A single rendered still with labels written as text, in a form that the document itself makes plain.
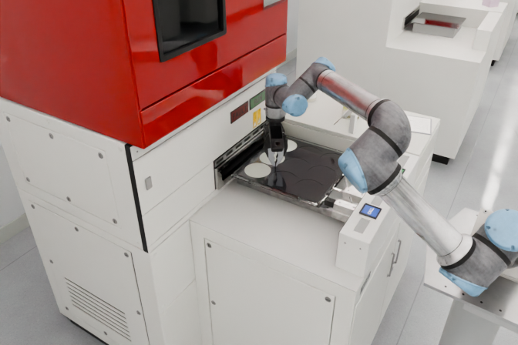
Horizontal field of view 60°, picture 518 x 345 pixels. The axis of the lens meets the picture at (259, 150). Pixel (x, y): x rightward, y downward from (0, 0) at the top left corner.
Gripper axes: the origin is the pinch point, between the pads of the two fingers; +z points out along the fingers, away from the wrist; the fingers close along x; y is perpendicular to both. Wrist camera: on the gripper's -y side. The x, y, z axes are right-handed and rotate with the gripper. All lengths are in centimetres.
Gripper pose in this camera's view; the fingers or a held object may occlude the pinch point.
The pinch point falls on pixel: (275, 164)
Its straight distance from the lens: 173.0
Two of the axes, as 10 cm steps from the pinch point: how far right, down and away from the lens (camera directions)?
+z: 0.0, 8.5, 5.2
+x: -9.9, 0.9, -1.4
